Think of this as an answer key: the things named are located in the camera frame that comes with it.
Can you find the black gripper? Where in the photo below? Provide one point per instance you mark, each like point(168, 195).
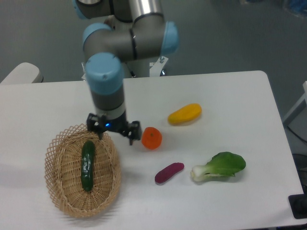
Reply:
point(101, 124)

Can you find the green cucumber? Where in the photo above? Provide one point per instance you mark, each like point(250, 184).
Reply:
point(87, 165)

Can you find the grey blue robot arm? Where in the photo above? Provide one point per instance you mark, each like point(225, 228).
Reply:
point(106, 48)

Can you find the woven wicker basket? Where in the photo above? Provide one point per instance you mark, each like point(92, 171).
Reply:
point(63, 172)

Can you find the orange tangerine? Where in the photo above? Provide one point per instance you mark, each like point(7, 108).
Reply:
point(151, 138)

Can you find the purple sweet potato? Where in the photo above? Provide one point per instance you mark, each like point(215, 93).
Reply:
point(168, 172)

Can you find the yellow mango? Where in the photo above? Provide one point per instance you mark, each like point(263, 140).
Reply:
point(185, 114)

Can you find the white chair armrest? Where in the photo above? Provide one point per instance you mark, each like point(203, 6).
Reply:
point(24, 73)

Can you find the green bok choy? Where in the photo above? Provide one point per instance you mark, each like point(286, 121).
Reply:
point(223, 164)

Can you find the black device at table edge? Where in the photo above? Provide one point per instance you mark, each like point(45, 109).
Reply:
point(298, 204)

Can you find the blue object top right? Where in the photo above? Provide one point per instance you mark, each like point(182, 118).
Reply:
point(296, 7)

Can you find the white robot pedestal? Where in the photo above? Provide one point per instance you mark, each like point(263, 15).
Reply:
point(156, 69)

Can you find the white furniture frame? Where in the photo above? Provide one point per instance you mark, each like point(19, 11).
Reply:
point(297, 108)

